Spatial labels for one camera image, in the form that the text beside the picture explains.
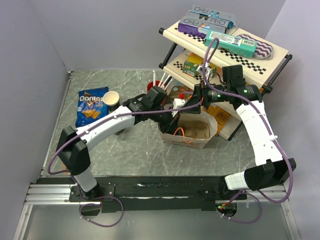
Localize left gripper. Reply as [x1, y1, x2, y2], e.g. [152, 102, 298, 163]
[148, 104, 180, 137]

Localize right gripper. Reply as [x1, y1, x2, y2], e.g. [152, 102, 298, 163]
[181, 80, 232, 114]

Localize brown paper takeout bag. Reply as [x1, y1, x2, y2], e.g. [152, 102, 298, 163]
[159, 111, 218, 149]

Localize paper coffee cup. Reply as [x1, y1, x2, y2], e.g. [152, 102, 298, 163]
[102, 91, 120, 113]

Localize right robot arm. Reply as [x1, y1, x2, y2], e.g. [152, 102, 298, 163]
[185, 64, 297, 199]

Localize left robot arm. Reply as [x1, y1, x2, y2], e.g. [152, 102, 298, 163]
[54, 86, 187, 201]

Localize brown snack bag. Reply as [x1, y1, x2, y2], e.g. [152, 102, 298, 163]
[167, 85, 193, 102]

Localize orange snack packet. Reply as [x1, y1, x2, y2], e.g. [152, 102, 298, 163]
[206, 105, 231, 135]

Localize green yellow box far left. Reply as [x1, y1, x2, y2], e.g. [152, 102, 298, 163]
[182, 53, 203, 78]

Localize green yellow box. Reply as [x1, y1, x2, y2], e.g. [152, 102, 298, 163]
[209, 63, 221, 78]
[182, 53, 203, 78]

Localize cream two-tier shelf rack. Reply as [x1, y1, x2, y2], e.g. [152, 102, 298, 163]
[158, 22, 293, 141]

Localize white wrapped straws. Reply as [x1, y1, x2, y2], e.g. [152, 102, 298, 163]
[151, 70, 171, 90]

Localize red straw holder cup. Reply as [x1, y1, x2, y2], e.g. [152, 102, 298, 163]
[147, 80, 160, 92]

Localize teal toothpaste box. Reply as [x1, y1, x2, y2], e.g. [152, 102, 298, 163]
[204, 30, 257, 58]

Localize purple toothpaste box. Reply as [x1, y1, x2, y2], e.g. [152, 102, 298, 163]
[178, 17, 227, 38]

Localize blue Doritos chip bag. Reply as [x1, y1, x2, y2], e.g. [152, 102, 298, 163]
[75, 86, 109, 128]

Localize purple wavy sleep mask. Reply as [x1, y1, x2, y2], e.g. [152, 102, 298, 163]
[238, 33, 274, 60]

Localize blue grey toothpaste box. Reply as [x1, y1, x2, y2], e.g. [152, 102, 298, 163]
[189, 5, 239, 28]

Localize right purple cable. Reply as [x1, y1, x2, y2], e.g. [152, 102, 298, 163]
[201, 37, 294, 224]

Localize purple cable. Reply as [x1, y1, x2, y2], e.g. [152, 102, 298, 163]
[46, 91, 205, 228]
[201, 37, 294, 224]

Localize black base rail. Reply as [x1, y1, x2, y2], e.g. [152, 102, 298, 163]
[23, 175, 288, 221]

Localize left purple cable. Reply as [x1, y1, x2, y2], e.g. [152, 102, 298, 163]
[46, 91, 205, 228]

